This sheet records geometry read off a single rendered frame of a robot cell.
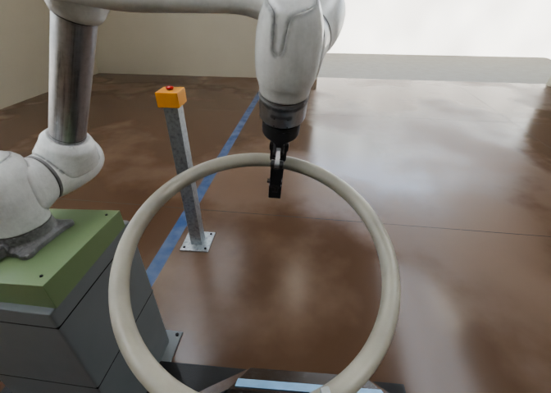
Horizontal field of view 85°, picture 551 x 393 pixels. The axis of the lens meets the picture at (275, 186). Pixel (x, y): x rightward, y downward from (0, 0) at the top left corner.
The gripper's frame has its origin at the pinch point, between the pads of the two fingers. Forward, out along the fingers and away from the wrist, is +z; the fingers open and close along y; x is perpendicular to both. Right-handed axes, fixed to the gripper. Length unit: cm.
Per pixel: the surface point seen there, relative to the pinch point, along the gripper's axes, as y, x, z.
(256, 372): 36.9, 0.3, 25.8
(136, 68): -530, -335, 315
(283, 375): 37.0, 6.6, 24.7
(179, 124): -77, -57, 54
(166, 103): -79, -63, 43
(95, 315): 24, -53, 48
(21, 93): -340, -436, 260
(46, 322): 30, -57, 32
